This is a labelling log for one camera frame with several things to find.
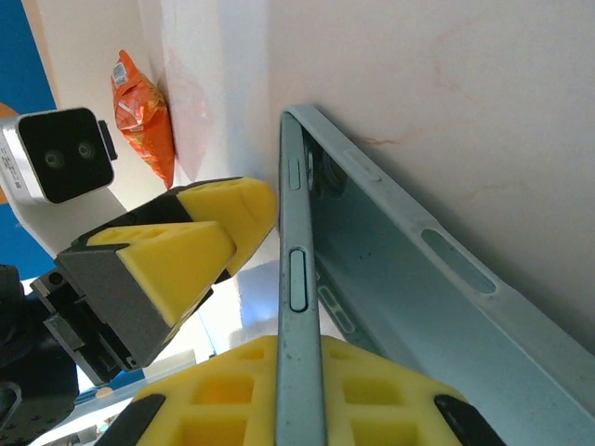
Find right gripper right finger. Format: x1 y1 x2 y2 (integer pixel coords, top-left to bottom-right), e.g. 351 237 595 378
320 334 508 446

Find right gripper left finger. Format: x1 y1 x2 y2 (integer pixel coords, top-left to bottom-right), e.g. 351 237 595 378
95 334 280 446

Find black phone teal edge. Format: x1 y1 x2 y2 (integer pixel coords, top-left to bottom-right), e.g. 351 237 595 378
275 109 327 446

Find teal phone case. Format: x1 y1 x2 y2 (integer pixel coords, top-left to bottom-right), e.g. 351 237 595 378
281 104 595 446

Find orange snack bag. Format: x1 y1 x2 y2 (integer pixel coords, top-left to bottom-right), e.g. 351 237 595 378
110 49 177 190

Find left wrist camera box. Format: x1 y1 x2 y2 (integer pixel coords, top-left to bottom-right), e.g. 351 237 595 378
0 107 118 205

